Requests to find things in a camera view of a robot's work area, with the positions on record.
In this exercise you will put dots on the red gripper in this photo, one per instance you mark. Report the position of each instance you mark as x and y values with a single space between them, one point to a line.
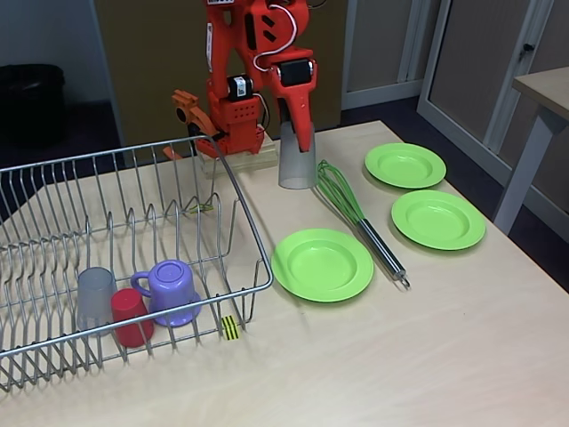
294 74

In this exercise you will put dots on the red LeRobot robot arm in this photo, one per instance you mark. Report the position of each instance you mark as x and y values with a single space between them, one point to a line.
222 89

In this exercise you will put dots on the wooden base block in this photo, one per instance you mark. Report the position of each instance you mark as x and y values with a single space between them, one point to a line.
266 156

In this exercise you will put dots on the red plastic cup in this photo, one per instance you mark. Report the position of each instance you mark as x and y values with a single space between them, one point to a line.
131 320

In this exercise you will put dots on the grey translucent plastic cup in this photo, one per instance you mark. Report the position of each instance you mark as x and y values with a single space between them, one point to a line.
293 171
95 293

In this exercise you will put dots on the grey cabinet with white frame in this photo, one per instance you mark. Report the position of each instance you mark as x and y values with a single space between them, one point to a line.
378 44
489 66

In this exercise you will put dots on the yellow green tape strip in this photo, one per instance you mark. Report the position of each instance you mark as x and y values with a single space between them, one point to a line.
202 207

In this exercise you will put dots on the brown pin board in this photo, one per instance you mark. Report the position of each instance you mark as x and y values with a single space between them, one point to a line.
124 66

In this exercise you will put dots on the beige side table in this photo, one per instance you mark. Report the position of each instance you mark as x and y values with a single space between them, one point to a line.
547 84

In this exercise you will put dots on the purple plastic mug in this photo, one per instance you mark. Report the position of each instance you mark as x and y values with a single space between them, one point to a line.
171 289

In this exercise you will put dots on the yellow black striped tape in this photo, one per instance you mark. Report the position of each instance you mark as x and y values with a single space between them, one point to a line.
231 328

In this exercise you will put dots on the orange table clamp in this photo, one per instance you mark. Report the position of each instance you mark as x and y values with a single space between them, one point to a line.
195 111

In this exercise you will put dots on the green plastic plate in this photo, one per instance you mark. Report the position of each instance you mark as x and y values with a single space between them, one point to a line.
438 220
322 264
406 164

